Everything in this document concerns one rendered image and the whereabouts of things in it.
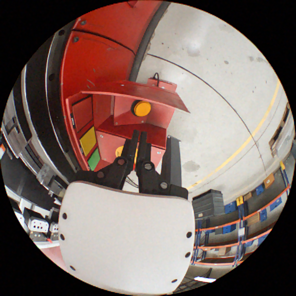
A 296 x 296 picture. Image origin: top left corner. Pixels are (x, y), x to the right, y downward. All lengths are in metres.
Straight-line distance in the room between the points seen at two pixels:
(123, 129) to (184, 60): 0.85
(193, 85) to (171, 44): 0.44
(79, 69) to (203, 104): 0.97
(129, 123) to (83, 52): 0.26
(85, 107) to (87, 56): 0.21
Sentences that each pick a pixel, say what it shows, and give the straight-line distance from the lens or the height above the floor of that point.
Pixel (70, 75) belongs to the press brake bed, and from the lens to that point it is 0.30.
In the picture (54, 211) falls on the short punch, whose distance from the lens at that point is 0.70.
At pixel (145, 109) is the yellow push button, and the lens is 0.21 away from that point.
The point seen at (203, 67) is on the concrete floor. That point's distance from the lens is 1.00.
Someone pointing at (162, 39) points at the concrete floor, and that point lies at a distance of 1.01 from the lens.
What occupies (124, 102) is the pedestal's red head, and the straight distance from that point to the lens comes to 0.20.
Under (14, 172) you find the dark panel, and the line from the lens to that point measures 1.04.
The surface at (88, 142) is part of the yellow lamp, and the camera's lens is 0.20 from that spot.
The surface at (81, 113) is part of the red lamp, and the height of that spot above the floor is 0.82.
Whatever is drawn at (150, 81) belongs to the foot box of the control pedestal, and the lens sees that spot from 0.81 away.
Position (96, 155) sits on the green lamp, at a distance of 0.25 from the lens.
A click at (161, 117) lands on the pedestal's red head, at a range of 0.23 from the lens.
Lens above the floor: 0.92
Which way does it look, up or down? 46 degrees down
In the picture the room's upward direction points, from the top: 166 degrees counter-clockwise
